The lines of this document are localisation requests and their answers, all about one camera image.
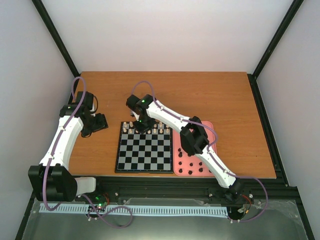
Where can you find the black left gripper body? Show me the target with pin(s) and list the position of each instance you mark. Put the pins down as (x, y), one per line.
(94, 125)

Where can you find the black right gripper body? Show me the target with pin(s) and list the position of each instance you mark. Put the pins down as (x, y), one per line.
(145, 124)

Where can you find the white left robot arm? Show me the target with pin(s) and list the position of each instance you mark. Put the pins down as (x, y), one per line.
(50, 179)

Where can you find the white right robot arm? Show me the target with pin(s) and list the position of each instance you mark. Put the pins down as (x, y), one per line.
(194, 139)

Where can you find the black white chessboard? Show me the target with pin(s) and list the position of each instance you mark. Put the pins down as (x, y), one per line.
(144, 153)

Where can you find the pink piece tray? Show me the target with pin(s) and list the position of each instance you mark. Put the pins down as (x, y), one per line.
(187, 166)

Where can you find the light blue cable duct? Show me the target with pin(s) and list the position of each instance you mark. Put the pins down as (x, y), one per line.
(140, 210)

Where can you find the black aluminium frame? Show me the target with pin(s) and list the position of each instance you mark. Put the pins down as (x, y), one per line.
(164, 187)

